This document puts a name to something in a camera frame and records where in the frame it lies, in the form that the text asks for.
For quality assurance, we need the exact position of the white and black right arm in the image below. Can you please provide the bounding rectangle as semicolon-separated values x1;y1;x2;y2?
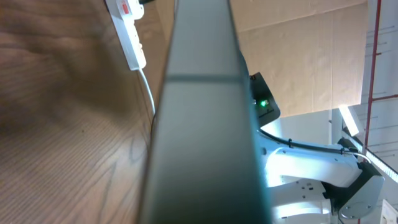
256;129;385;223

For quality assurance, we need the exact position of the white power strip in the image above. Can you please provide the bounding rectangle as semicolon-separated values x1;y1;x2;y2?
105;0;147;70

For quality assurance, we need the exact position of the white ceiling light strip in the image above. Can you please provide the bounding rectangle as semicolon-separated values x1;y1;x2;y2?
338;105;397;182

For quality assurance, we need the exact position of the red ceiling pipe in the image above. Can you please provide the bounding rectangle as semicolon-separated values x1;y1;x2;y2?
360;1;397;223

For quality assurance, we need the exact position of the white power strip cord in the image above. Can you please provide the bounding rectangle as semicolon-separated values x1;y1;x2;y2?
138;68;156;116

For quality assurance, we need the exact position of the black right camera cable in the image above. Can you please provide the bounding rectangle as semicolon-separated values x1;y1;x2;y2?
257;128;373;164

